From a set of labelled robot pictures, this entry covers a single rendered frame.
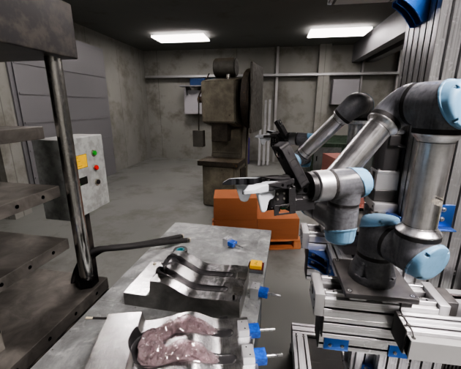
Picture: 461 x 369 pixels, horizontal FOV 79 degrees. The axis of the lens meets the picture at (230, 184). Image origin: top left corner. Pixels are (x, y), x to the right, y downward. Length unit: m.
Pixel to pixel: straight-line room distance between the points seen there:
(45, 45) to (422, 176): 1.28
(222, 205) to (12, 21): 2.44
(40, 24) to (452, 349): 1.67
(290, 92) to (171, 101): 3.56
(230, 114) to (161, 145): 5.32
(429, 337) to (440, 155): 0.56
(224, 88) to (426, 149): 3.74
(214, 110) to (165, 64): 5.05
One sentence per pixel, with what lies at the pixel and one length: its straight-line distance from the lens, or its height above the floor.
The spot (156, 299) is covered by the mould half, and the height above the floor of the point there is 0.85.
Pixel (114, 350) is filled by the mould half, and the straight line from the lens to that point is 1.05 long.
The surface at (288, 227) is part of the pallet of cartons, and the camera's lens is 3.35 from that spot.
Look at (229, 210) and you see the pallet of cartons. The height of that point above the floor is 0.50.
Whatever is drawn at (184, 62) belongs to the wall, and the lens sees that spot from 9.13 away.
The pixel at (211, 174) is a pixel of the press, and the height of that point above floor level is 0.56.
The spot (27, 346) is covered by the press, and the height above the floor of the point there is 0.79.
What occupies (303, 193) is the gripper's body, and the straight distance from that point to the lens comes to 0.67.
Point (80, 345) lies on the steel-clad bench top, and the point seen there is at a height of 0.80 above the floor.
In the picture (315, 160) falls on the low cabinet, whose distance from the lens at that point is 6.61.
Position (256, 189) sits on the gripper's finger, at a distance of 0.55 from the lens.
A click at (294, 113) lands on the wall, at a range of 8.65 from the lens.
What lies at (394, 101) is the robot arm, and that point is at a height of 1.63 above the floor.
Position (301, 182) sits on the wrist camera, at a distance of 0.65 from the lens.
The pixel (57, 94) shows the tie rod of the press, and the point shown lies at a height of 1.67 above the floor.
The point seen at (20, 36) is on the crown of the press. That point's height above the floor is 1.83.
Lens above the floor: 1.62
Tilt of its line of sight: 16 degrees down
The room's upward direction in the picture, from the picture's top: straight up
